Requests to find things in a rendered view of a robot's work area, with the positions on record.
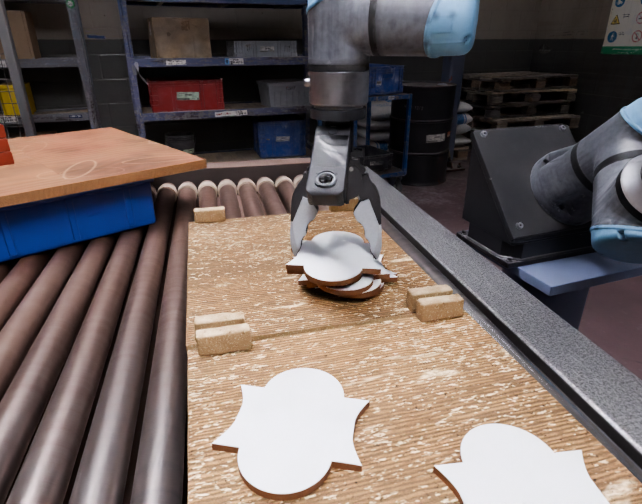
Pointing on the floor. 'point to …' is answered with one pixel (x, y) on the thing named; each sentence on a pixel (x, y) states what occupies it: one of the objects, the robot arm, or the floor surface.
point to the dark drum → (423, 131)
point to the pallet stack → (517, 100)
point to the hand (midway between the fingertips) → (335, 255)
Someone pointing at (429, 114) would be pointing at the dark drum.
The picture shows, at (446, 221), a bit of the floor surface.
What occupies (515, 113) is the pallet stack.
